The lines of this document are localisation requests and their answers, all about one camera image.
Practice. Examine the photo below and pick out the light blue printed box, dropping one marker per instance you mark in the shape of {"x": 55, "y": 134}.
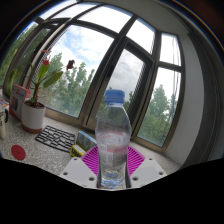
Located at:
{"x": 86, "y": 140}

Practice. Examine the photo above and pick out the black lattice trivet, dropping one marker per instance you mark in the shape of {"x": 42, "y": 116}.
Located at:
{"x": 55, "y": 138}

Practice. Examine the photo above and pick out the clear blue-capped water bottle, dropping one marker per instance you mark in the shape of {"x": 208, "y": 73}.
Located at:
{"x": 112, "y": 140}

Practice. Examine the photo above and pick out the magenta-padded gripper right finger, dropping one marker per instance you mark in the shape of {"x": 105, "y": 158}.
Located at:
{"x": 146, "y": 170}

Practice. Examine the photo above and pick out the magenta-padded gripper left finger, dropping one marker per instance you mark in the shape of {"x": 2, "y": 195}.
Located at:
{"x": 80, "y": 170}

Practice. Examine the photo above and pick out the potted plant in white pot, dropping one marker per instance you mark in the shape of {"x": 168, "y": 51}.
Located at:
{"x": 33, "y": 116}

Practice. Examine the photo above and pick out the flat round red coaster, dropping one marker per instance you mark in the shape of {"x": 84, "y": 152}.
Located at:
{"x": 18, "y": 152}

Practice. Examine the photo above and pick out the long yellow box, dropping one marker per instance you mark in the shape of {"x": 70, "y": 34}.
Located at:
{"x": 77, "y": 151}

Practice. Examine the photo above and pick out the white printed mug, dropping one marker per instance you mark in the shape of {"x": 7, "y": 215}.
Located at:
{"x": 2, "y": 123}

